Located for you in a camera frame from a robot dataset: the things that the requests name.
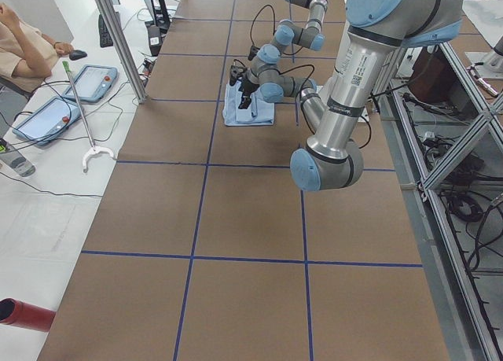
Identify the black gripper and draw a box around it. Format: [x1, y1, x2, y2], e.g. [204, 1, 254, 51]
[238, 72, 259, 109]
[248, 46, 260, 61]

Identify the light blue t-shirt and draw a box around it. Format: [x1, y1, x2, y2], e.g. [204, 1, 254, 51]
[222, 82, 275, 127]

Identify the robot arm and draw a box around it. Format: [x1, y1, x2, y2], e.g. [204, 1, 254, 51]
[230, 0, 463, 191]
[241, 0, 328, 96]

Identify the black keyboard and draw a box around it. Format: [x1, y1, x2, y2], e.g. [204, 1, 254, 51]
[97, 14, 113, 48]

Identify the blue teach pendant far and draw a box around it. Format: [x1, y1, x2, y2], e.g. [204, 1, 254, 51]
[72, 64, 118, 104]

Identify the blue teach pendant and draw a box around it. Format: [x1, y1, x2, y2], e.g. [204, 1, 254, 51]
[12, 97, 81, 146]
[72, 64, 118, 104]

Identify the black computer mouse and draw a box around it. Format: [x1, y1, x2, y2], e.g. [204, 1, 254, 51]
[68, 50, 87, 61]

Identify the blue teach pendant near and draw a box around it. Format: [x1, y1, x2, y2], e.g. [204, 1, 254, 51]
[12, 97, 81, 146]

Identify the person in beige shirt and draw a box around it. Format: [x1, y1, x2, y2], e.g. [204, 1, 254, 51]
[1, 2, 74, 93]

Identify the clear water bottle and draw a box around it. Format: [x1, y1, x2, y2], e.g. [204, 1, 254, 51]
[1, 138, 36, 177]

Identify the red cylinder tube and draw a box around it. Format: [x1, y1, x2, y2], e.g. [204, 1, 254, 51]
[1, 298, 56, 333]

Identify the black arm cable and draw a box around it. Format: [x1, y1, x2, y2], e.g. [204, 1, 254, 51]
[248, 4, 277, 51]

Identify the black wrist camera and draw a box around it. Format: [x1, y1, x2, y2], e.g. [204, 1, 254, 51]
[229, 64, 242, 87]

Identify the black braided right cable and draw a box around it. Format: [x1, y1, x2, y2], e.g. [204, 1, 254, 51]
[274, 64, 318, 98]

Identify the grabber stick green handle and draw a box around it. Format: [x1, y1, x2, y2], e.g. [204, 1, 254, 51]
[62, 61, 116, 173]

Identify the aluminium frame column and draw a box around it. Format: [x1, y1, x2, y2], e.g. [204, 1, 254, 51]
[94, 0, 147, 104]

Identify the aluminium frame rack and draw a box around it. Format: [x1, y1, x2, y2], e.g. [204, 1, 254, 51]
[380, 33, 502, 360]

